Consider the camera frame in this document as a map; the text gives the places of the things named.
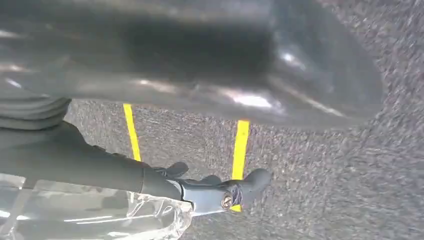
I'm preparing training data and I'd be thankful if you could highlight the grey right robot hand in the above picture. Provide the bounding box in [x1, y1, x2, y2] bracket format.
[0, 0, 386, 217]

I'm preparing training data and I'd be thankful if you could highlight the clear plastic sheet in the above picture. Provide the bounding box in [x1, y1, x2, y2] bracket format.
[0, 172, 194, 240]

